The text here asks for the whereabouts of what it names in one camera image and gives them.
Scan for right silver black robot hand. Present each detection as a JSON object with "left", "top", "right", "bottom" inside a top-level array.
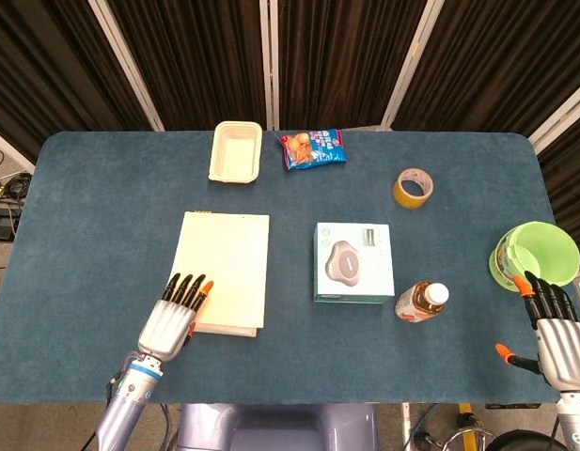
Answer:
[{"left": 494, "top": 271, "right": 580, "bottom": 394}]

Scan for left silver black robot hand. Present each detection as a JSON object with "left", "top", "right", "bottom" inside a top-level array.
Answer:
[{"left": 137, "top": 272, "right": 215, "bottom": 363}]

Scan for cream spiral notepad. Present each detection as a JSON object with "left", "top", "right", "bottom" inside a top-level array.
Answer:
[{"left": 169, "top": 210, "right": 271, "bottom": 338}]

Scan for green plastic cup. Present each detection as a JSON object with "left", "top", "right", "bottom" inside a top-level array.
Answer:
[{"left": 489, "top": 221, "right": 580, "bottom": 293}]

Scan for black round stool seat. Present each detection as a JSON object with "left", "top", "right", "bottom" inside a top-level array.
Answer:
[{"left": 485, "top": 429, "right": 571, "bottom": 451}]

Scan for blue felt table cloth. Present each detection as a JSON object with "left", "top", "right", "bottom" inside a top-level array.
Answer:
[{"left": 0, "top": 130, "right": 580, "bottom": 405}]

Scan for grey robot torso base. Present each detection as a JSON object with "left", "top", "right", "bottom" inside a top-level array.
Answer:
[{"left": 176, "top": 402, "right": 380, "bottom": 451}]

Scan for amber tea bottle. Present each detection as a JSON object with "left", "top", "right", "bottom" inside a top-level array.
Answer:
[{"left": 394, "top": 280, "right": 450, "bottom": 325}]

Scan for beige disposable food container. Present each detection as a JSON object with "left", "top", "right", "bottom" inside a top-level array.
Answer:
[{"left": 208, "top": 120, "right": 264, "bottom": 184}]

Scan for teal Philips speaker box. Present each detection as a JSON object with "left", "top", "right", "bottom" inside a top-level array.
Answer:
[{"left": 312, "top": 222, "right": 396, "bottom": 304}]

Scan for yellow packing tape roll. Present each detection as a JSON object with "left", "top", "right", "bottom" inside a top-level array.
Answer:
[{"left": 392, "top": 167, "right": 436, "bottom": 209}]

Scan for blue snack bag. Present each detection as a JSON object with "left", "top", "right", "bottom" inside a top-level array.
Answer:
[{"left": 278, "top": 128, "right": 348, "bottom": 171}]

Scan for dark pleated curtain panel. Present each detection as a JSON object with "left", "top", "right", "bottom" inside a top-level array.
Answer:
[
  {"left": 277, "top": 0, "right": 431, "bottom": 132},
  {"left": 107, "top": 0, "right": 268, "bottom": 132},
  {"left": 0, "top": 0, "right": 150, "bottom": 164},
  {"left": 391, "top": 0, "right": 580, "bottom": 138}
]

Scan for yellow stand post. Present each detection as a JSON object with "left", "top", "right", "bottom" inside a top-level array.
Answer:
[{"left": 458, "top": 402, "right": 479, "bottom": 443}]

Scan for black coiled floor cables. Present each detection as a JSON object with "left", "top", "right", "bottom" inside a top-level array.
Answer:
[{"left": 0, "top": 148, "right": 33, "bottom": 204}]

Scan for white partition frame post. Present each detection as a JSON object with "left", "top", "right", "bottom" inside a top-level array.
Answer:
[
  {"left": 86, "top": 0, "right": 165, "bottom": 132},
  {"left": 0, "top": 125, "right": 37, "bottom": 176},
  {"left": 380, "top": 0, "right": 446, "bottom": 132},
  {"left": 527, "top": 78, "right": 580, "bottom": 155}
]

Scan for white double partition post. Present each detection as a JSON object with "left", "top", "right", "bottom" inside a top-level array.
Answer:
[{"left": 259, "top": 0, "right": 281, "bottom": 132}]

